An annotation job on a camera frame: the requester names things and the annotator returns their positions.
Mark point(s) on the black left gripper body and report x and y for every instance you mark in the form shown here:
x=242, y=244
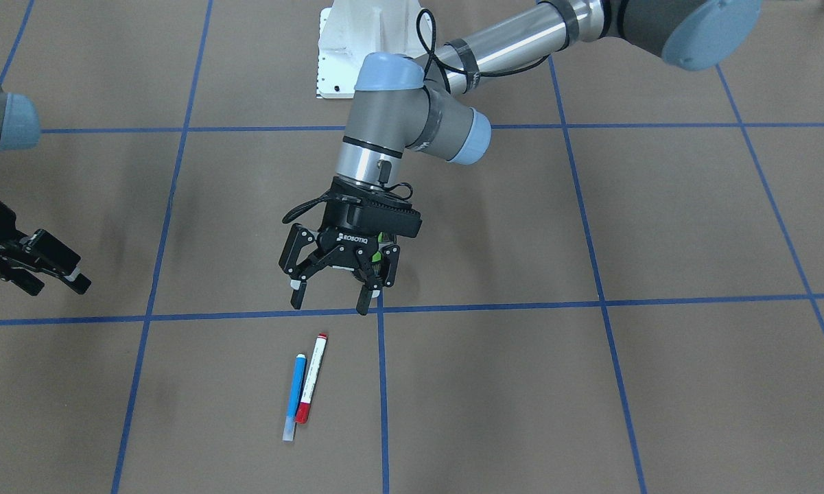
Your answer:
x=348, y=239

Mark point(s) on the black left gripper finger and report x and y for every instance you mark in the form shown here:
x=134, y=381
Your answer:
x=300, y=271
x=374, y=278

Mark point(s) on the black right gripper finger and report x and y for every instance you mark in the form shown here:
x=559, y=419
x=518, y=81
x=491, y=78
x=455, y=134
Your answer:
x=51, y=256
x=12, y=271

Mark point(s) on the blue marker pen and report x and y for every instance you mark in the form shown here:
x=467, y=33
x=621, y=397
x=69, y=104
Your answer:
x=295, y=394

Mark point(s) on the red capped white marker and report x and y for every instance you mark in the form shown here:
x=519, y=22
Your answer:
x=311, y=378

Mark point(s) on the green marker pen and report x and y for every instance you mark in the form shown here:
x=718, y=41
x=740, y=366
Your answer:
x=386, y=243

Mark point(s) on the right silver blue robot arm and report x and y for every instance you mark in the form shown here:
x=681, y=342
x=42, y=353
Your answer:
x=22, y=255

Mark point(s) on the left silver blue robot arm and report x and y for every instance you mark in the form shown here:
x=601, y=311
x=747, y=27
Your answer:
x=402, y=104

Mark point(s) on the blue tape strip lengthwise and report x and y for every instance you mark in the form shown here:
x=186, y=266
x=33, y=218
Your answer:
x=383, y=396

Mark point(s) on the brown paper table cover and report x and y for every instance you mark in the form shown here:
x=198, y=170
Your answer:
x=178, y=133

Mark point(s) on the blue tape strip crosswise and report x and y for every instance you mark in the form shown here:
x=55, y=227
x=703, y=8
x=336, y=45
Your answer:
x=218, y=316

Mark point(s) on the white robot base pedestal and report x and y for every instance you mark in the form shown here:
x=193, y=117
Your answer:
x=350, y=30

